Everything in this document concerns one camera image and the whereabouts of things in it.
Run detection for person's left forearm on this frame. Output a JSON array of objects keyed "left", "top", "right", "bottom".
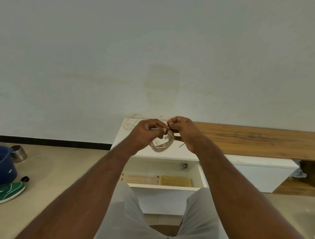
[{"left": 15, "top": 141, "right": 151, "bottom": 239}]

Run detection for green shoe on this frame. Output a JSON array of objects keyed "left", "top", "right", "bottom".
[{"left": 0, "top": 182, "right": 26, "bottom": 204}]

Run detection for person's right hand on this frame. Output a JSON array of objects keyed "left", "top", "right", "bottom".
[{"left": 167, "top": 116, "right": 207, "bottom": 154}]

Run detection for beige cord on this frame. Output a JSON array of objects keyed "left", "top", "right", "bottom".
[{"left": 124, "top": 114, "right": 176, "bottom": 153}]

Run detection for open white drawer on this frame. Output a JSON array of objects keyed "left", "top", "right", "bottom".
[{"left": 119, "top": 158, "right": 210, "bottom": 215}]

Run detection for wooden bench top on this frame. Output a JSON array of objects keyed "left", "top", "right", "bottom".
[{"left": 174, "top": 122, "right": 315, "bottom": 162}]

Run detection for yellow woven tray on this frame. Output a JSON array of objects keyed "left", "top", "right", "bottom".
[{"left": 159, "top": 175, "right": 193, "bottom": 187}]

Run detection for blue plastic bucket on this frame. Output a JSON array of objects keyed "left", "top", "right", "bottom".
[{"left": 0, "top": 146, "right": 18, "bottom": 185}]

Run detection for white low cabinet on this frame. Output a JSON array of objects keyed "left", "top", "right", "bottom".
[{"left": 110, "top": 117, "right": 300, "bottom": 194}]

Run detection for beige perforated plastic tray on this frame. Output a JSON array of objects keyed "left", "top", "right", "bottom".
[{"left": 120, "top": 175, "right": 159, "bottom": 185}]

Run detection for person's right forearm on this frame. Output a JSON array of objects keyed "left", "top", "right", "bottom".
[{"left": 183, "top": 137, "right": 305, "bottom": 239}]

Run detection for person's grey trousers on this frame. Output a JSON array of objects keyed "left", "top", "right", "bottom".
[{"left": 95, "top": 182, "right": 222, "bottom": 239}]

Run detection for steel bowl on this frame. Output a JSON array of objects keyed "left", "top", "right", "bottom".
[{"left": 9, "top": 145, "right": 28, "bottom": 163}]

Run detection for person's left hand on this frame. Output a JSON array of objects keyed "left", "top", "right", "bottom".
[{"left": 127, "top": 119, "right": 169, "bottom": 149}]

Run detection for light blue cloth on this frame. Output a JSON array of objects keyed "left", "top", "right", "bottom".
[{"left": 291, "top": 160, "right": 307, "bottom": 179}]

